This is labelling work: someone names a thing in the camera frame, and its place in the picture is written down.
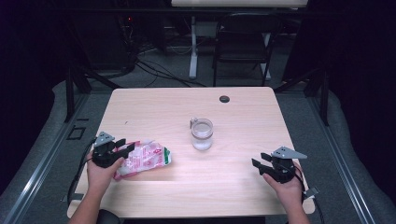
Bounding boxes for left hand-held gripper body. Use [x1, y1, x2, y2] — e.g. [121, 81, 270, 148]
[92, 131, 125, 169]

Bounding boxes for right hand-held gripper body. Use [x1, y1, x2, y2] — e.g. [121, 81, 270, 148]
[267, 146, 308, 184]

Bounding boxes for pink and white plastic bag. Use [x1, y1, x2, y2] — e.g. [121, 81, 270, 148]
[113, 139, 173, 181]

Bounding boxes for clear jar with hinged lid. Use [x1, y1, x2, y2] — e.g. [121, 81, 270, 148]
[190, 117, 215, 152]

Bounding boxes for person's left hand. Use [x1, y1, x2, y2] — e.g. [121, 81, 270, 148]
[86, 151, 126, 198]

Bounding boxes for person's right hand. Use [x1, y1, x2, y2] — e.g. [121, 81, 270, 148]
[262, 172, 305, 217]

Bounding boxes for grey tape strip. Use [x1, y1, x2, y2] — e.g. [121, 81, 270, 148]
[303, 186, 320, 200]
[61, 192, 85, 203]

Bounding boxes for person's dark clothed leg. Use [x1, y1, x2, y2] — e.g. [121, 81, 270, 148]
[97, 208, 121, 224]

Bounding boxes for black metal stand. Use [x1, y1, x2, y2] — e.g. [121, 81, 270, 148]
[274, 68, 331, 127]
[64, 64, 122, 123]

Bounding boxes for black equipment cabinet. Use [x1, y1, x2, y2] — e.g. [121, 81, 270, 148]
[73, 13, 136, 71]

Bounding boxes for black folding chair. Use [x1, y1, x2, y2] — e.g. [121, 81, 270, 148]
[213, 12, 283, 88]

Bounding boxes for white desk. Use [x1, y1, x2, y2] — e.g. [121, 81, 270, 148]
[171, 0, 309, 81]

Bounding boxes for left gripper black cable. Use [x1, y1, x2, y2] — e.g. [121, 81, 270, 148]
[66, 138, 97, 206]

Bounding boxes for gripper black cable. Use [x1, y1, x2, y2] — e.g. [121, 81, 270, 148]
[292, 162, 326, 224]
[66, 138, 97, 206]

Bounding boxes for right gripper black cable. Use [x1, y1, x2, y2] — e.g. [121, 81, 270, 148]
[292, 162, 326, 224]

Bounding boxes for metal floor rail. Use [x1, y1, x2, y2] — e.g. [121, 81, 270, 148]
[0, 92, 90, 224]
[306, 92, 377, 224]

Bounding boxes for black floor cables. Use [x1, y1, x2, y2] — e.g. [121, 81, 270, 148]
[134, 59, 206, 88]

